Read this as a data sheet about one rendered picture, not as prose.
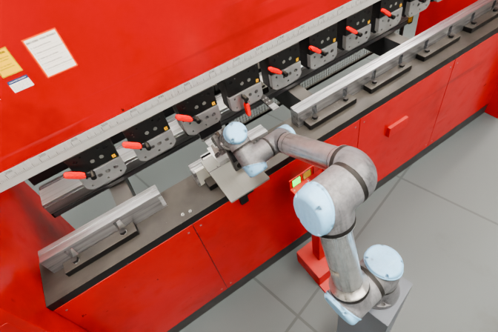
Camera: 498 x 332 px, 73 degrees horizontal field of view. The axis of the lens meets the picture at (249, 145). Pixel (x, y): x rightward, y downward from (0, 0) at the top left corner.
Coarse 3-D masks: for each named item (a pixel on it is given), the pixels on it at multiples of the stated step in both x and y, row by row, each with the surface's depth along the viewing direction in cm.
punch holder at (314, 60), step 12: (336, 24) 139; (312, 36) 135; (324, 36) 138; (336, 36) 143; (300, 48) 143; (324, 48) 142; (336, 48) 146; (300, 60) 149; (312, 60) 142; (324, 60) 146
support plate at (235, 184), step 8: (208, 160) 143; (208, 168) 140; (224, 168) 139; (232, 168) 138; (216, 176) 136; (224, 176) 136; (232, 176) 135; (240, 176) 134; (248, 176) 134; (256, 176) 133; (264, 176) 132; (224, 184) 133; (232, 184) 133; (240, 184) 132; (248, 184) 131; (256, 184) 131; (224, 192) 130; (232, 192) 130; (240, 192) 129; (248, 192) 129; (232, 200) 127
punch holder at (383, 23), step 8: (384, 0) 146; (392, 0) 149; (400, 0) 152; (376, 8) 149; (384, 8) 149; (392, 8) 152; (400, 8) 155; (376, 16) 151; (384, 16) 152; (400, 16) 158; (376, 24) 154; (384, 24) 155; (392, 24) 158; (376, 32) 158
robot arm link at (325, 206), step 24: (336, 168) 79; (312, 192) 76; (336, 192) 75; (360, 192) 77; (312, 216) 76; (336, 216) 75; (336, 240) 82; (336, 264) 88; (336, 288) 97; (360, 288) 95; (336, 312) 103; (360, 312) 97
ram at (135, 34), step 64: (0, 0) 76; (64, 0) 83; (128, 0) 91; (192, 0) 100; (256, 0) 112; (320, 0) 127; (128, 64) 101; (192, 64) 113; (0, 128) 91; (64, 128) 101; (0, 192) 101
